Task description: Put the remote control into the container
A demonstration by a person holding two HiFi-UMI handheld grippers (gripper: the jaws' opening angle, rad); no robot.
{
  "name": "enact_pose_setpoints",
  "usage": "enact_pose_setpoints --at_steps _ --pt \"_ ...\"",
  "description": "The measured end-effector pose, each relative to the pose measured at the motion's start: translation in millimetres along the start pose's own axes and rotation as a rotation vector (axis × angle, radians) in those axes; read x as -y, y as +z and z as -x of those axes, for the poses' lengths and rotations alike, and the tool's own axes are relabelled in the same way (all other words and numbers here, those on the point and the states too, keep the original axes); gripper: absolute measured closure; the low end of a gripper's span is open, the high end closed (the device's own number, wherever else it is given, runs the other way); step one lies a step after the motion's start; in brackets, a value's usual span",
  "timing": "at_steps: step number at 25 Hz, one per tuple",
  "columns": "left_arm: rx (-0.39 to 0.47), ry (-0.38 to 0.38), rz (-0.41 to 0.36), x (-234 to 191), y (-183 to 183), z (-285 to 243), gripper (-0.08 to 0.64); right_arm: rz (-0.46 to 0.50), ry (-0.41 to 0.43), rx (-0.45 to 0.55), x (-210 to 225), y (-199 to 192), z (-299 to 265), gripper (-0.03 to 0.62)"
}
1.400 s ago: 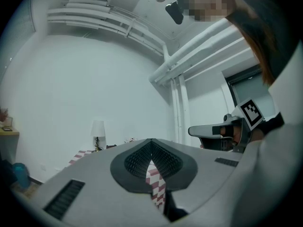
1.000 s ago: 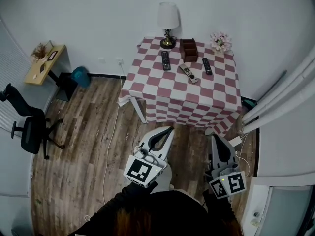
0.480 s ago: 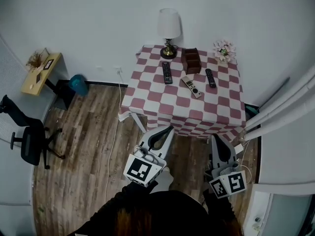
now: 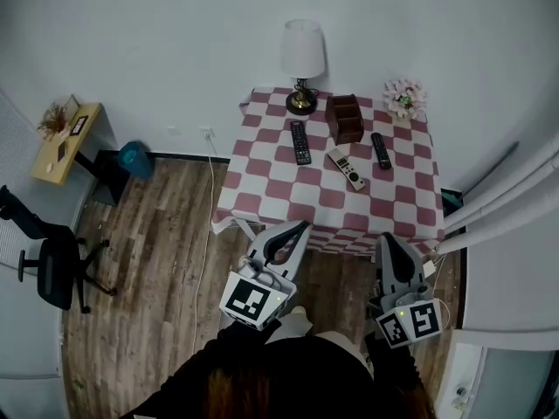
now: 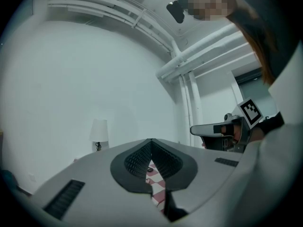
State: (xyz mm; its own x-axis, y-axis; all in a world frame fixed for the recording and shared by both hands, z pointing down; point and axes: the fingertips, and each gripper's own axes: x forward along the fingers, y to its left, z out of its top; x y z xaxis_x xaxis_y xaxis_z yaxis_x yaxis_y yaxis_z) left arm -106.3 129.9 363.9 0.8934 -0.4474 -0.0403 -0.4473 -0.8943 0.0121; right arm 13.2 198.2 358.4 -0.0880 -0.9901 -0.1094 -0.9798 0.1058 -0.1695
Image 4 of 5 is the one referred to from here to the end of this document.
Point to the person's black top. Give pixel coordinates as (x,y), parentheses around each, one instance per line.
(305,365)

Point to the pink checkered tablecloth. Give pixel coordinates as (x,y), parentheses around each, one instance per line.
(279,190)

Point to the pink flower bouquet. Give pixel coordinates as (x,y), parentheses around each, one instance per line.
(404,98)

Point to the person's left forearm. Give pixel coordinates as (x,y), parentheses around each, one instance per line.
(249,336)

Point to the teal trash bin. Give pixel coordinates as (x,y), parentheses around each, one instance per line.
(135,160)

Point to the white curtains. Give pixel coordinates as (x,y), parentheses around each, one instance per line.
(502,208)

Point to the person's right forearm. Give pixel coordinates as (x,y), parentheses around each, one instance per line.
(393,360)

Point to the silver remote control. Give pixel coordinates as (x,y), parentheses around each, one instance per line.
(347,169)

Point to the pale rectangular box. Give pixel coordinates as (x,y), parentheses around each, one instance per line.
(73,103)

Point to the large black remote control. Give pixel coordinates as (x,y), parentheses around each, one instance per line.
(300,142)

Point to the person's beige trousers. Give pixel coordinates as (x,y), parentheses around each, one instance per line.
(345,343)

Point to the small black remote control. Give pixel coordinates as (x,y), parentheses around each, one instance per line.
(381,151)

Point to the white power adapter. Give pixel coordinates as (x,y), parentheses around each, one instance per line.
(429,268)

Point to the black office chair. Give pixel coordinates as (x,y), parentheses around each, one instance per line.
(52,269)

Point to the black phone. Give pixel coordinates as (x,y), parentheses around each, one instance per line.
(62,152)

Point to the blank white wall plate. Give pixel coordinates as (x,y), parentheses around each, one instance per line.
(174,130)

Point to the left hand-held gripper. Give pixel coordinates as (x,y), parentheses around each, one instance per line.
(253,299)

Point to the dried brown plant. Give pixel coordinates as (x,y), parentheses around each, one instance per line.
(54,120)

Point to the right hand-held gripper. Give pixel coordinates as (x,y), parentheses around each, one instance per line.
(410,321)

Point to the white wall socket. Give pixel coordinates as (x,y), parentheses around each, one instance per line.
(207,132)

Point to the teal box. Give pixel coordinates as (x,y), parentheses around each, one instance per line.
(452,199)

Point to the black desk sign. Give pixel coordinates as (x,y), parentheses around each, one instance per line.
(79,125)

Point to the person's beige shoe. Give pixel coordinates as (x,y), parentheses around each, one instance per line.
(301,317)

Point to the brown wooden organizer box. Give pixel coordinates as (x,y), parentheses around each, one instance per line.
(345,120)

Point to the white table lamp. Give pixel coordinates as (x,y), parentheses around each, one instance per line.
(301,50)

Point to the yellow wooden side desk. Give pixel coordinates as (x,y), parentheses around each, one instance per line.
(48,160)

